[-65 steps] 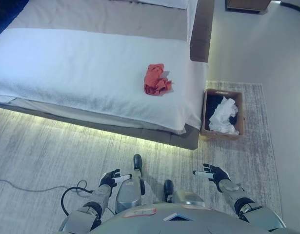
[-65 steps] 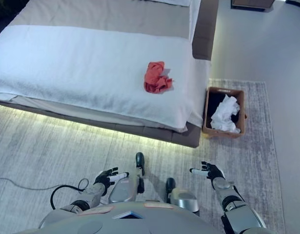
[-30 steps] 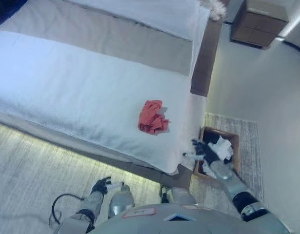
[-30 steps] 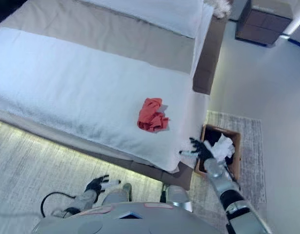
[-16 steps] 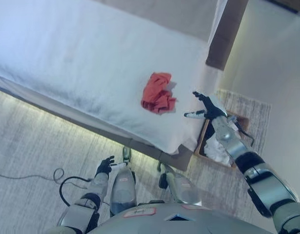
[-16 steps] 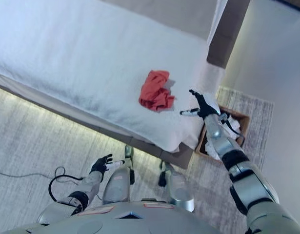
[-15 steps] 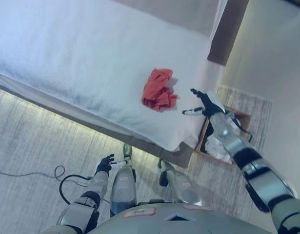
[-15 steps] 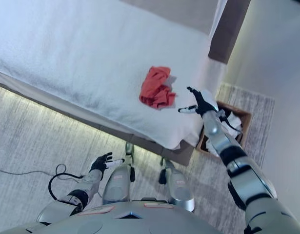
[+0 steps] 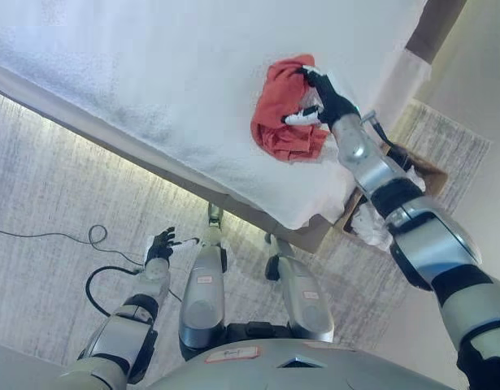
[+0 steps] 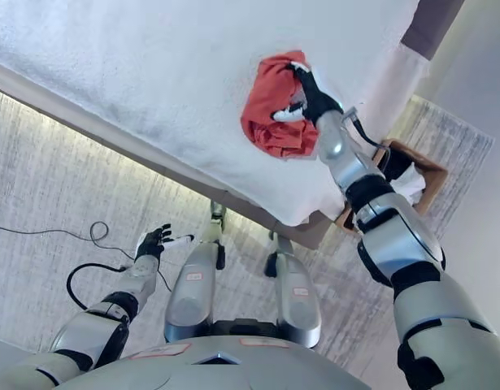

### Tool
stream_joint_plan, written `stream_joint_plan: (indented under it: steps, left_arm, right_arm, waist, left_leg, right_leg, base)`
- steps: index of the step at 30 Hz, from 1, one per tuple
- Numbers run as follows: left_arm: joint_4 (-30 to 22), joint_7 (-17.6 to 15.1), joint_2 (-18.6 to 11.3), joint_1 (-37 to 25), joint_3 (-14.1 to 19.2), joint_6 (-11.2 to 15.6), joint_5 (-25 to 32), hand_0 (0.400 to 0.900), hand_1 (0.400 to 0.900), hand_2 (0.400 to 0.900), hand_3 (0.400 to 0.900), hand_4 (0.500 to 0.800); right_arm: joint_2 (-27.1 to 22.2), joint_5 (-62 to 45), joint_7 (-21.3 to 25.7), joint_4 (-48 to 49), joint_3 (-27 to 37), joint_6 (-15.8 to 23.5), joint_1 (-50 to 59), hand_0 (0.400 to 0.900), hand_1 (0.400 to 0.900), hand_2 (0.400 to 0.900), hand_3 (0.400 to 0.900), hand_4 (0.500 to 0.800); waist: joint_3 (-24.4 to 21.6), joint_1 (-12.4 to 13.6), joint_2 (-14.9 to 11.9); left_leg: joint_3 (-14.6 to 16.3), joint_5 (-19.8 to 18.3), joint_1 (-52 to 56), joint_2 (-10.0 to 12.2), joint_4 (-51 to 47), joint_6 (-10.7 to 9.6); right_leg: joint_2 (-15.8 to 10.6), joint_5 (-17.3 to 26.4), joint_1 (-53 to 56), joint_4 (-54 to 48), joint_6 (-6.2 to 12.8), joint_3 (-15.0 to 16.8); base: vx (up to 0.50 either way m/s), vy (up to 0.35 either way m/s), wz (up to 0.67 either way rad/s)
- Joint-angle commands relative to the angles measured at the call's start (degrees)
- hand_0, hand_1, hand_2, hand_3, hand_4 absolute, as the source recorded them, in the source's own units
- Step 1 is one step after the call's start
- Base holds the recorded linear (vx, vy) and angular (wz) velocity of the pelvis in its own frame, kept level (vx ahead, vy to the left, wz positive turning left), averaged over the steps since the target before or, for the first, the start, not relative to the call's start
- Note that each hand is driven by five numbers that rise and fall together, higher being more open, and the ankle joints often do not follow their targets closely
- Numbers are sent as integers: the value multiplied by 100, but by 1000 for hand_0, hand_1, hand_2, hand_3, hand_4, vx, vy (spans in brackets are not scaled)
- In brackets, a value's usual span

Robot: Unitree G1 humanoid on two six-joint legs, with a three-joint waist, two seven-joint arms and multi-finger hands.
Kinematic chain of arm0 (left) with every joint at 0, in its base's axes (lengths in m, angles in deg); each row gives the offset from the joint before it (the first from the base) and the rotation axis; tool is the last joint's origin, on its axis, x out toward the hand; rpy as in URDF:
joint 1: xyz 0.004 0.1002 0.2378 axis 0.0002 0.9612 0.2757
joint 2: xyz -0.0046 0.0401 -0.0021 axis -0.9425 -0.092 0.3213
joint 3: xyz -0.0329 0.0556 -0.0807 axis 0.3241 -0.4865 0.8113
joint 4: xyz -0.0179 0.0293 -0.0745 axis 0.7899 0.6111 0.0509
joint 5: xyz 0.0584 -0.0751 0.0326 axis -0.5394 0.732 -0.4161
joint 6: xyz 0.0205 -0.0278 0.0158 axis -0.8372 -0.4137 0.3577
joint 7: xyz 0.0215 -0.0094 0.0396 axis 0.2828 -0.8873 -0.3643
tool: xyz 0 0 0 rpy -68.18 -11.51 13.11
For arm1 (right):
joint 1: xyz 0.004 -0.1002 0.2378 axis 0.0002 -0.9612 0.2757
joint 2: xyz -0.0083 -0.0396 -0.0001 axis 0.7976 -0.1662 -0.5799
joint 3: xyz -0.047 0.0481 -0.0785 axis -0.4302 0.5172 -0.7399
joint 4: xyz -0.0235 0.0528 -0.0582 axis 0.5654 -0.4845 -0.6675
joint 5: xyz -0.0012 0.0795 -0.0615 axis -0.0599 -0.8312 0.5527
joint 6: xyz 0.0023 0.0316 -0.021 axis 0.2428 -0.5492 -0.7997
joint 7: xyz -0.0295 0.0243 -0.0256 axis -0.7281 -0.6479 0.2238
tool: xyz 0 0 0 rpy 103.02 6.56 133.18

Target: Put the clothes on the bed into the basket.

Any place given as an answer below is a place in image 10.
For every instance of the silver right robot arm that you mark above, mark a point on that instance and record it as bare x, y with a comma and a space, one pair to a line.
404, 243

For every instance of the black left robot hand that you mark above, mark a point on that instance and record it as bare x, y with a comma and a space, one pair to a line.
152, 243

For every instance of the robot torso and legs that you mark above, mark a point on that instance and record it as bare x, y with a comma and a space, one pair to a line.
50, 183

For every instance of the white fuzzy blanket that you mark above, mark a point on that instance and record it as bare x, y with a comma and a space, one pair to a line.
131, 69

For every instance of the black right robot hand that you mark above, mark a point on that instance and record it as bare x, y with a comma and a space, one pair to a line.
318, 101

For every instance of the silver right robot leg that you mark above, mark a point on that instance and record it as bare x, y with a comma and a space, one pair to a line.
298, 296

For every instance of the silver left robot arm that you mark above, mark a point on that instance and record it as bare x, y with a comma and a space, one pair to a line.
107, 321

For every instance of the black cloth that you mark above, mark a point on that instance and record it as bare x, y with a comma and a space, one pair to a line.
398, 162

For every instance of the brown woven laundry basket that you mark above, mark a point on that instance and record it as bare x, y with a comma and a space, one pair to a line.
434, 174

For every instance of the brown upholstered bed frame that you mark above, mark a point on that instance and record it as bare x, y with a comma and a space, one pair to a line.
426, 30

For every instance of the crumpled white cloth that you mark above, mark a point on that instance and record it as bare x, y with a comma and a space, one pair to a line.
412, 185

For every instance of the red cloth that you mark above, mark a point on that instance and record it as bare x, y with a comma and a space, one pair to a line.
270, 97

